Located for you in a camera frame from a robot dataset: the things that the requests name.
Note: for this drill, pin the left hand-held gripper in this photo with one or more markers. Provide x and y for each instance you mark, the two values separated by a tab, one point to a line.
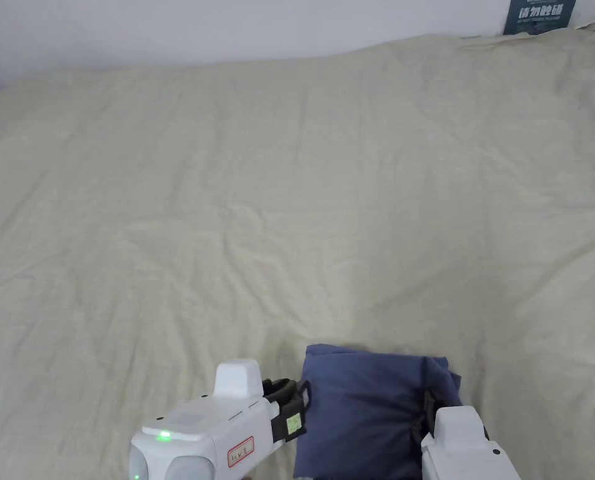
202	435

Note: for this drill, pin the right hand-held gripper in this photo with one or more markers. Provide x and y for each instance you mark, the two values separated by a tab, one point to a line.
457	450

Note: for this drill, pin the dark blue shirt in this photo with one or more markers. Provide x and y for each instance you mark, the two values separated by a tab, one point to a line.
362	410

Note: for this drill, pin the bed with beige sheet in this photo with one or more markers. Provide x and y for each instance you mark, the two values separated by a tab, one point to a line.
227	210

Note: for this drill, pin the dark blue wall sign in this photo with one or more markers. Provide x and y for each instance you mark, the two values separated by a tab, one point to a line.
540	16

